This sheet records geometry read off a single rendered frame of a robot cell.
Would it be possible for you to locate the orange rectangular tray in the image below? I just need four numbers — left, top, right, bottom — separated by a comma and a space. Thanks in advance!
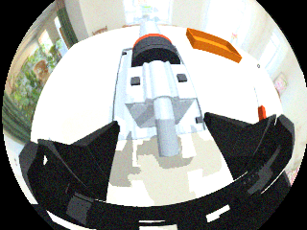
185, 28, 242, 62

